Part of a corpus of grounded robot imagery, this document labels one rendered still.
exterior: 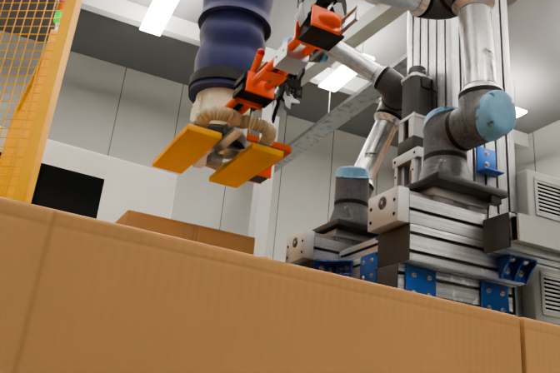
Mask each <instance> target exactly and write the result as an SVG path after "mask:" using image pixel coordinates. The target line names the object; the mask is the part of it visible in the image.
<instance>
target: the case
mask: <svg viewBox="0 0 560 373"><path fill-rule="evenodd" d="M115 223H117V224H121V225H124V226H131V227H135V228H138V229H143V230H146V231H153V232H156V233H160V234H164V235H168V236H175V237H178V238H182V239H186V240H189V241H196V242H200V243H204V244H208V245H211V246H218V247H221V248H226V249H229V250H233V251H240V252H243V253H247V254H251V255H253V253H254V246H255V237H251V236H244V235H240V234H237V233H232V232H229V231H222V230H218V229H214V228H210V227H206V226H199V225H195V224H192V223H187V222H184V221H177V220H173V219H169V218H165V217H161V216H154V215H150V214H147V213H142V212H139V211H132V210H127V211H126V212H125V213H124V214H123V215H122V216H121V217H120V218H119V219H118V220H117V221H116V222H115Z"/></svg>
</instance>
